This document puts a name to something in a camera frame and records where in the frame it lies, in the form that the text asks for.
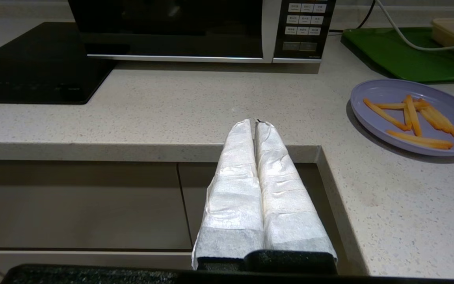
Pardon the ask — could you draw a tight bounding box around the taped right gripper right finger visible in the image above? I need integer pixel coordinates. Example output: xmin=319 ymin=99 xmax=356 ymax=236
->
xmin=253 ymin=120 xmax=338 ymax=263

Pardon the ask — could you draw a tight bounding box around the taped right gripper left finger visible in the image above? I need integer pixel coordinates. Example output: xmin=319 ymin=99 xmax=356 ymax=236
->
xmin=192 ymin=118 xmax=266 ymax=271

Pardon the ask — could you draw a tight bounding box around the purple plate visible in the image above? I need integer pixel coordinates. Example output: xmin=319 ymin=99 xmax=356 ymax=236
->
xmin=350 ymin=79 xmax=454 ymax=157

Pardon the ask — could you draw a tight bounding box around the beige lower cabinet front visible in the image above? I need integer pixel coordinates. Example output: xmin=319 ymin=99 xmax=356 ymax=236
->
xmin=0 ymin=250 xmax=194 ymax=277

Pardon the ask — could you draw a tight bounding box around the green plastic tray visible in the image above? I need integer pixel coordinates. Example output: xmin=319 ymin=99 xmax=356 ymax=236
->
xmin=340 ymin=27 xmax=454 ymax=83

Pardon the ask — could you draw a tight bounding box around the black induction cooktop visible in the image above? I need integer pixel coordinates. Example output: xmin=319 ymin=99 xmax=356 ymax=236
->
xmin=0 ymin=22 xmax=129 ymax=105

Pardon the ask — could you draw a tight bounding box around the black power cable with plug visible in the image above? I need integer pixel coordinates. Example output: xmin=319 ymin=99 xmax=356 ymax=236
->
xmin=329 ymin=0 xmax=376 ymax=34

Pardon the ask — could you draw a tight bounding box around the white power cable with plug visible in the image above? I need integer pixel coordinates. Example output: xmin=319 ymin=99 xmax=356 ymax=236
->
xmin=374 ymin=0 xmax=454 ymax=71

